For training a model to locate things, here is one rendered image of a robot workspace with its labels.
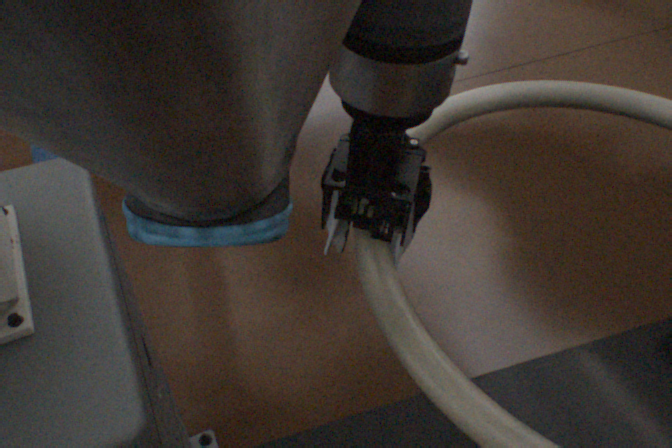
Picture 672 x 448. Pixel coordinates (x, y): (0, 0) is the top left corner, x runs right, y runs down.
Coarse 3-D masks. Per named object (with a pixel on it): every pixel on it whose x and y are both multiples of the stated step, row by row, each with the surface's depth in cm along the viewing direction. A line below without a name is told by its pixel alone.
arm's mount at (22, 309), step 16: (0, 208) 58; (0, 224) 55; (16, 224) 60; (0, 240) 53; (16, 240) 58; (0, 256) 48; (16, 256) 56; (0, 272) 48; (16, 272) 55; (0, 288) 48; (16, 288) 53; (0, 304) 48; (16, 304) 52; (0, 320) 51; (16, 320) 50; (32, 320) 52; (0, 336) 50; (16, 336) 51
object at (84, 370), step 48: (0, 192) 65; (48, 192) 65; (96, 192) 73; (48, 240) 60; (96, 240) 60; (48, 288) 55; (96, 288) 55; (48, 336) 51; (96, 336) 51; (144, 336) 77; (0, 384) 48; (48, 384) 48; (96, 384) 48; (144, 384) 53; (0, 432) 45; (48, 432) 45; (96, 432) 45; (144, 432) 46
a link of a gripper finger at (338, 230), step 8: (336, 192) 54; (336, 200) 54; (328, 224) 57; (336, 224) 53; (344, 224) 57; (336, 232) 57; (344, 232) 57; (328, 240) 53; (336, 240) 59; (344, 240) 58; (328, 248) 53; (336, 248) 59
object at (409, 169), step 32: (352, 128) 40; (384, 128) 44; (352, 160) 43; (384, 160) 45; (416, 160) 47; (352, 192) 45; (384, 192) 44; (320, 224) 48; (352, 224) 48; (384, 224) 47
